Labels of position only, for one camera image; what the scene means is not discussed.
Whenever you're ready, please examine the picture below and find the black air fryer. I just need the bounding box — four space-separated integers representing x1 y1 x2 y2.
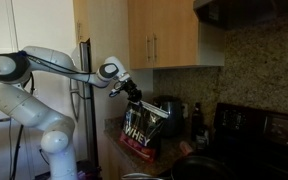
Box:
153 95 184 138

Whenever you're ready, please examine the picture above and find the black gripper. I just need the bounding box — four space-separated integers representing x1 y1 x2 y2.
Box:
109 79 142 104

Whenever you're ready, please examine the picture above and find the stainless steel refrigerator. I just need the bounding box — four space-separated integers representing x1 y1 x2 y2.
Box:
69 40 99 168

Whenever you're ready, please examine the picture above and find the black stove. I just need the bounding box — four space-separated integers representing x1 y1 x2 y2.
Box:
203 103 288 180

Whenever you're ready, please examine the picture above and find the silver pot rim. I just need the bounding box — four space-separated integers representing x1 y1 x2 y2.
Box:
121 173 161 180

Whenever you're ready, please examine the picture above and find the wooden upper cabinet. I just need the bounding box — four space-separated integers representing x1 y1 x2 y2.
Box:
127 0 226 71

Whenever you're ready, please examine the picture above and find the small dark spice jar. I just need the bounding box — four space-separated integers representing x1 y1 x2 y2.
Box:
196 129 209 150

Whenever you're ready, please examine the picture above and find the dark glass bottle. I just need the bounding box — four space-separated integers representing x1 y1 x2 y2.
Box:
191 103 204 141

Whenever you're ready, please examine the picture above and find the black range hood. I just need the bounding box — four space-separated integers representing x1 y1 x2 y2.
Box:
193 0 288 30

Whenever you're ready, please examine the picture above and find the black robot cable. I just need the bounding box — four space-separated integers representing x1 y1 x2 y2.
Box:
9 123 25 180

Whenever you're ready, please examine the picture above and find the black frying pan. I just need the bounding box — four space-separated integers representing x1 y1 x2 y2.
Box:
158 141 238 180

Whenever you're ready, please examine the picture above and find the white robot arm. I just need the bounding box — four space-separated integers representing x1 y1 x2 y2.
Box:
0 46 142 180

